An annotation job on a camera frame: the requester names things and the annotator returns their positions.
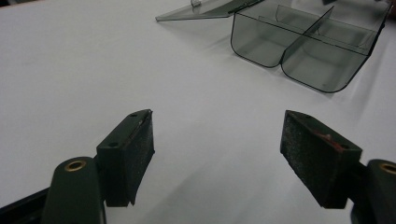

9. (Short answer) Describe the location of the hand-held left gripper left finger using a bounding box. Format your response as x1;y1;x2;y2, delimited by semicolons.
40;108;156;224

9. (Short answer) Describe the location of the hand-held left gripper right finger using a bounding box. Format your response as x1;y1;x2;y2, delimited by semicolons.
279;109;396;224

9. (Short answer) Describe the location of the clear grey plastic compartment box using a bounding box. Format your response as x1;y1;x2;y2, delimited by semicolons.
155;0;392;94

